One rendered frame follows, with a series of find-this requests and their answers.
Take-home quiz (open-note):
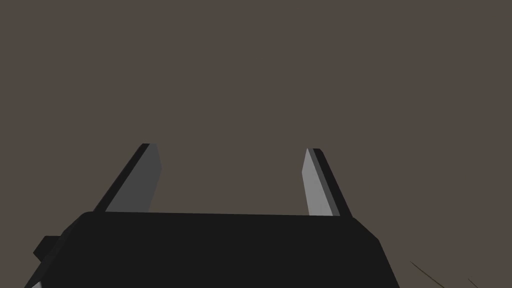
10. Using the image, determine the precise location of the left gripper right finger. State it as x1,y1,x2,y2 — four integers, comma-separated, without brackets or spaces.
301,147,354,218

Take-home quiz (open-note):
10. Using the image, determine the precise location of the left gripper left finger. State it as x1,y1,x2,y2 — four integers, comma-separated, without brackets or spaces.
92,142,163,214

